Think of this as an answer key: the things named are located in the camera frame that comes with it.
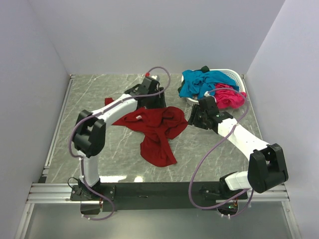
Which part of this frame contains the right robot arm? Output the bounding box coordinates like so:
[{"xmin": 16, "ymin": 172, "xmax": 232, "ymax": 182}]
[{"xmin": 188, "ymin": 97, "xmax": 289, "ymax": 199}]

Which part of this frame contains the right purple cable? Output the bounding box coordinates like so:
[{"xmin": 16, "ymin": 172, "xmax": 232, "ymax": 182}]
[{"xmin": 189, "ymin": 88, "xmax": 255, "ymax": 219}]

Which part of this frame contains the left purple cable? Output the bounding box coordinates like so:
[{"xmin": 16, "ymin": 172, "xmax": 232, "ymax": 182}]
[{"xmin": 68, "ymin": 66, "xmax": 171, "ymax": 222}]

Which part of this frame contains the purple cable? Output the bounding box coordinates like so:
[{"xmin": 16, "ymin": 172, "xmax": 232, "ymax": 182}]
[
  {"xmin": 189, "ymin": 88, "xmax": 255, "ymax": 219},
  {"xmin": 68, "ymin": 66, "xmax": 171, "ymax": 222}
]

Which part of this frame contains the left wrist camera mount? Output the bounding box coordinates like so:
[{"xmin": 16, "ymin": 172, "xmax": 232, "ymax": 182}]
[{"xmin": 145, "ymin": 72, "xmax": 160, "ymax": 81}]

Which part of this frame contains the pink t-shirt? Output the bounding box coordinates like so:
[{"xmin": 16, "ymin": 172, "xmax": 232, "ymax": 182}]
[{"xmin": 214, "ymin": 83, "xmax": 245, "ymax": 109}]

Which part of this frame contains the white laundry basket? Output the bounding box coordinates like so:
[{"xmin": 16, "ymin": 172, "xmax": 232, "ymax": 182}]
[{"xmin": 185, "ymin": 69, "xmax": 246, "ymax": 106}]

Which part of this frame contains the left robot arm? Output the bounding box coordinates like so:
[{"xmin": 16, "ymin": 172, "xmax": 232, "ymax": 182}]
[{"xmin": 70, "ymin": 73, "xmax": 165, "ymax": 200}]

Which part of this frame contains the red t-shirt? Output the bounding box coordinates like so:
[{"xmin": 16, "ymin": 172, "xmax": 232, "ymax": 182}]
[{"xmin": 113, "ymin": 106, "xmax": 188, "ymax": 167}]

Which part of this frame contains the dark green garment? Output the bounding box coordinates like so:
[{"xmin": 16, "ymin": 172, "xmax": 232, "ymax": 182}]
[{"xmin": 200, "ymin": 66, "xmax": 210, "ymax": 73}]

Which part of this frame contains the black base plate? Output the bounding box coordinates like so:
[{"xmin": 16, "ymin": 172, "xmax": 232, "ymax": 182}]
[{"xmin": 69, "ymin": 181, "xmax": 249, "ymax": 214}]

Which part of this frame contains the blue t-shirt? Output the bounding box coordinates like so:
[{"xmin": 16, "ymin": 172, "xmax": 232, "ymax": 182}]
[{"xmin": 179, "ymin": 70, "xmax": 239, "ymax": 99}]

